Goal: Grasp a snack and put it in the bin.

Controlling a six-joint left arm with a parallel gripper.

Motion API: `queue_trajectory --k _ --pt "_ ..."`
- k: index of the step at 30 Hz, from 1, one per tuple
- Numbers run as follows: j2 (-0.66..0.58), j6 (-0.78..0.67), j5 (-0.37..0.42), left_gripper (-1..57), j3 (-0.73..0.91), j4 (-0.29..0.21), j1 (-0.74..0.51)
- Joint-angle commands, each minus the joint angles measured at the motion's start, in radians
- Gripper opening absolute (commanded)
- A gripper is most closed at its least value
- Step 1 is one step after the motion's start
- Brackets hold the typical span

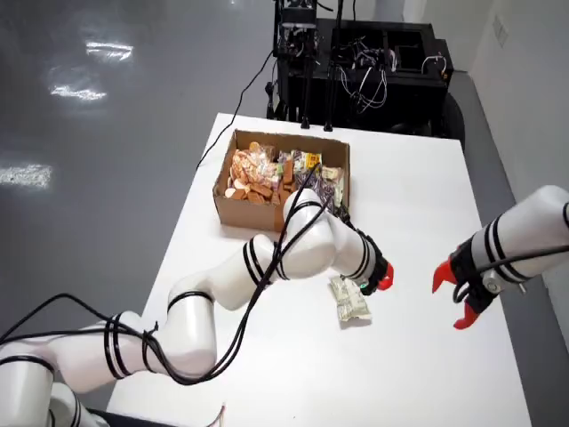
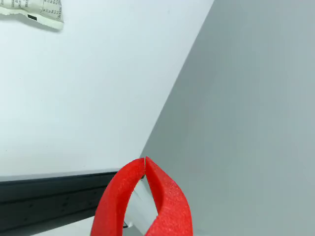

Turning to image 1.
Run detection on black left arm cable bundle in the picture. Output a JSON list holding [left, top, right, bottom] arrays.
[[0, 163, 324, 386]]

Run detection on black equipment cart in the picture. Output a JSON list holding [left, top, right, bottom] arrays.
[[266, 17, 466, 140]]

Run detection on pastel wafer snack packet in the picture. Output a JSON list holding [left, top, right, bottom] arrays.
[[261, 162, 285, 190]]

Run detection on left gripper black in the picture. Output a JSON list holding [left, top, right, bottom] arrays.
[[357, 234, 397, 298]]

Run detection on black camera rig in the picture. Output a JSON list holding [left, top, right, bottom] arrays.
[[273, 0, 319, 59]]

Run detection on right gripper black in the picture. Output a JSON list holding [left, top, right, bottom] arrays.
[[431, 242, 502, 331]]

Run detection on orange round cracker bag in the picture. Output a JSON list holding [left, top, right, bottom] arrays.
[[228, 149, 268, 188], [247, 141, 276, 162]]

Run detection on brown bar snack pack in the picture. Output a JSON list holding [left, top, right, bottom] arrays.
[[270, 181, 297, 206], [280, 159, 297, 188]]

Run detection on brown biscuit snack pack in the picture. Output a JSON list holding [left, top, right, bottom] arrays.
[[224, 181, 275, 205]]

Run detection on long black floor cable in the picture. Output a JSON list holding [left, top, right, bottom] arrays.
[[195, 48, 277, 170]]

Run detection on brown cardboard box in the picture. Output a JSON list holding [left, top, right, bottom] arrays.
[[212, 128, 352, 234]]

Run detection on purple silver snack packet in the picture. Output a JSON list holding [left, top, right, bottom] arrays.
[[295, 171, 336, 210]]

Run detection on white sunflower seed packet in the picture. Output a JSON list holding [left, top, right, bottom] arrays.
[[328, 275, 373, 330]]

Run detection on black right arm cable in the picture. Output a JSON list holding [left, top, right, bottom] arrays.
[[452, 243, 569, 306]]

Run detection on coloured loose wires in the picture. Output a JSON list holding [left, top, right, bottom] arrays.
[[208, 402, 228, 427]]

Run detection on white wire bundle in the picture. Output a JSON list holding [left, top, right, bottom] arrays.
[[340, 40, 389, 110]]

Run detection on black stand pole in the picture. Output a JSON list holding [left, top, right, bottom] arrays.
[[301, 44, 313, 130], [323, 0, 346, 133]]

